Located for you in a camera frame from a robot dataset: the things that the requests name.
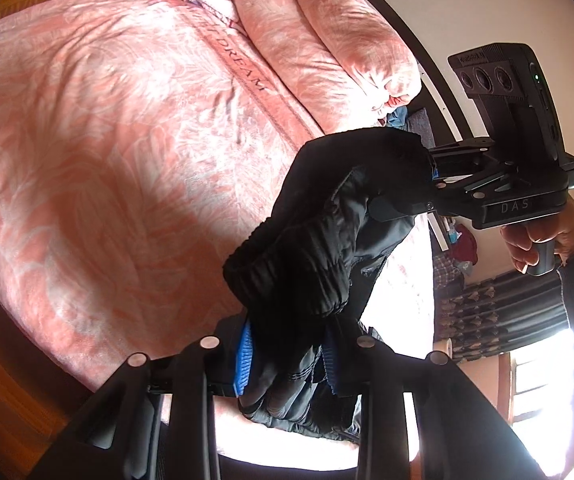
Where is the plaid cloth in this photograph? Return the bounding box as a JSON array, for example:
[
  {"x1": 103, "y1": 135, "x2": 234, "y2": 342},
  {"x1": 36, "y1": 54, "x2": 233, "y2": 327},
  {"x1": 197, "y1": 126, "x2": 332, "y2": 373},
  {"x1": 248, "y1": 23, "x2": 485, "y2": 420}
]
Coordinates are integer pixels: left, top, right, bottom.
[{"x1": 433, "y1": 252, "x2": 460, "y2": 301}]

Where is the pink pillow back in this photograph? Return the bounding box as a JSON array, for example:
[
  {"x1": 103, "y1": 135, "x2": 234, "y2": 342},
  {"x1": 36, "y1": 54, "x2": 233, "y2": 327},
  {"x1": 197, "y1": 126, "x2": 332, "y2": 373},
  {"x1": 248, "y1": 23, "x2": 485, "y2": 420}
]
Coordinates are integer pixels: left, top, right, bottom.
[{"x1": 229, "y1": 0, "x2": 423, "y2": 116}]

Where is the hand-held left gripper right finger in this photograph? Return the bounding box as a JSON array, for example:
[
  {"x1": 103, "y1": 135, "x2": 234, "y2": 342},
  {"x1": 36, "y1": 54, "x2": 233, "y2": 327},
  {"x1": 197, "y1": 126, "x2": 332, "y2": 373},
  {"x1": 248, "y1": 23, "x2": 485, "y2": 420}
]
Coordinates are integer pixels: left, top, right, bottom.
[{"x1": 317, "y1": 332, "x2": 548, "y2": 480}]

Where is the dark nightstand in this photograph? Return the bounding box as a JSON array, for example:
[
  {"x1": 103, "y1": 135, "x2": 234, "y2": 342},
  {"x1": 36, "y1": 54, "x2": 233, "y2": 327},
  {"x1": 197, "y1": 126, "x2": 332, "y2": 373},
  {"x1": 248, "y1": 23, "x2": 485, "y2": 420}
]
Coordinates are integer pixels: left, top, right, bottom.
[{"x1": 428, "y1": 212, "x2": 460, "y2": 256}]

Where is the window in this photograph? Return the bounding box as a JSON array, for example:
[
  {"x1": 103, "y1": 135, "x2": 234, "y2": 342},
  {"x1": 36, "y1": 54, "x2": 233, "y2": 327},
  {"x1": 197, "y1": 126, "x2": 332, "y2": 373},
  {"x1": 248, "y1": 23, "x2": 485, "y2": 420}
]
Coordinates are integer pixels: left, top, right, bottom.
[{"x1": 507, "y1": 340, "x2": 574, "y2": 421}]

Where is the dark wooden headboard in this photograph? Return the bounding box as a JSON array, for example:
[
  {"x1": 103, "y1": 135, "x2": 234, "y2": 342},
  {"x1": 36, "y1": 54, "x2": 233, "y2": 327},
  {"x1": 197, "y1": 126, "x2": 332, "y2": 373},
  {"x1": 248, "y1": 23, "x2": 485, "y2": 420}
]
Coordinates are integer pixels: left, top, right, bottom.
[{"x1": 329, "y1": 0, "x2": 473, "y2": 211}]

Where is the black puffer jacket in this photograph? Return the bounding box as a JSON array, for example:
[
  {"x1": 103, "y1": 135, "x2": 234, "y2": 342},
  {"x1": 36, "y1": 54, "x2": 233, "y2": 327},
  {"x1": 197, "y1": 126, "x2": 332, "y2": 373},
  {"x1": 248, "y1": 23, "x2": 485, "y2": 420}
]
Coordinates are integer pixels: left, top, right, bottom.
[{"x1": 222, "y1": 127, "x2": 440, "y2": 433}]

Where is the person's right hand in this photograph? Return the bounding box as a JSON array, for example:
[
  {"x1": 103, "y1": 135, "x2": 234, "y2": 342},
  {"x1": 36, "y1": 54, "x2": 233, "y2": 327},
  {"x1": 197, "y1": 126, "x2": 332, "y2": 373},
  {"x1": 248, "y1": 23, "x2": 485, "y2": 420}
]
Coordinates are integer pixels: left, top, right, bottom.
[{"x1": 500, "y1": 199, "x2": 574, "y2": 275}]

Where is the blue garment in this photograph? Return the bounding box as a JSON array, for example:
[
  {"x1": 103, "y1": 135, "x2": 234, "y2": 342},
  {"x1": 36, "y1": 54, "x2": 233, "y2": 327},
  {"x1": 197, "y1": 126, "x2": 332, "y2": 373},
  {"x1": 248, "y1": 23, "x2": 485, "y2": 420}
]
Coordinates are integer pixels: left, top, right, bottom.
[{"x1": 386, "y1": 107, "x2": 410, "y2": 131}]

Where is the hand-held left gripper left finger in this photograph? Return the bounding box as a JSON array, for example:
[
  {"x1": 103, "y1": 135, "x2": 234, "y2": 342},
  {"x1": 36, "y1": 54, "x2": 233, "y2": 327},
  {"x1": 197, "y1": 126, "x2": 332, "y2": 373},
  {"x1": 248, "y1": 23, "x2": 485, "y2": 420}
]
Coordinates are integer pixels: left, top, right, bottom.
[{"x1": 32, "y1": 317, "x2": 255, "y2": 480}]

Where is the dark red garment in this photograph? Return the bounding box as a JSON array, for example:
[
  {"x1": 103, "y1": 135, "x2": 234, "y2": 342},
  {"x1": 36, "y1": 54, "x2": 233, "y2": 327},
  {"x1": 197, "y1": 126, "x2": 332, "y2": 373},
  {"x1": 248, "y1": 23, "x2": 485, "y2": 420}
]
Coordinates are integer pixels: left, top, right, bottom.
[{"x1": 454, "y1": 225, "x2": 478, "y2": 266}]

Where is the bed with pink sheet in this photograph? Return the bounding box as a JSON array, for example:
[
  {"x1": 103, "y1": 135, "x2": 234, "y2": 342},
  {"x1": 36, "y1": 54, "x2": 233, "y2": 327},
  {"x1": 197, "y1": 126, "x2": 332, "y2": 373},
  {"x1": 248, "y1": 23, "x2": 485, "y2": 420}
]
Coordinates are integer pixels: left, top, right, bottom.
[{"x1": 0, "y1": 0, "x2": 435, "y2": 461}]

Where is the dark patterned curtain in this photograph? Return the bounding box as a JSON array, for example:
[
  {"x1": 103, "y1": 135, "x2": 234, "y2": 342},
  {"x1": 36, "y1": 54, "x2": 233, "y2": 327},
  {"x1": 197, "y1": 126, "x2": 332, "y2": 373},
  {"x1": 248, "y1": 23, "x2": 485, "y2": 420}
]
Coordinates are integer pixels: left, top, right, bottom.
[{"x1": 434, "y1": 272, "x2": 574, "y2": 366}]

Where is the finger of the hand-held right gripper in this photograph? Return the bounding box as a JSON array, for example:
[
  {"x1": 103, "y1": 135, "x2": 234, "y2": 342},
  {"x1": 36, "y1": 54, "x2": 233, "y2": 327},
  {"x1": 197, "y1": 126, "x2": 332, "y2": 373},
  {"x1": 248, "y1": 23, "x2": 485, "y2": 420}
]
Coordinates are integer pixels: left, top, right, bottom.
[
  {"x1": 428, "y1": 137, "x2": 495, "y2": 182},
  {"x1": 367, "y1": 182, "x2": 475, "y2": 222}
]

